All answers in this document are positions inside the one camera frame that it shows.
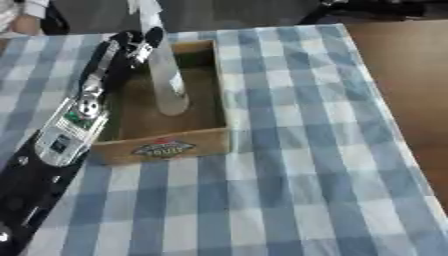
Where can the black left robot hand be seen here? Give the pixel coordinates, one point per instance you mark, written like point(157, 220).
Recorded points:
point(118, 63)

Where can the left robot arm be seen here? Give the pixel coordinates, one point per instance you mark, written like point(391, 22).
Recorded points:
point(46, 160)

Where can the tan cardboard box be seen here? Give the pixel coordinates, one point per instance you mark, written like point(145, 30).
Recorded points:
point(169, 133)

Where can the person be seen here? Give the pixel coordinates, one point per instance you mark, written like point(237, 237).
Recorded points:
point(23, 16)

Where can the black chair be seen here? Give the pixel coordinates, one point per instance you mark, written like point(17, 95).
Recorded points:
point(361, 10)

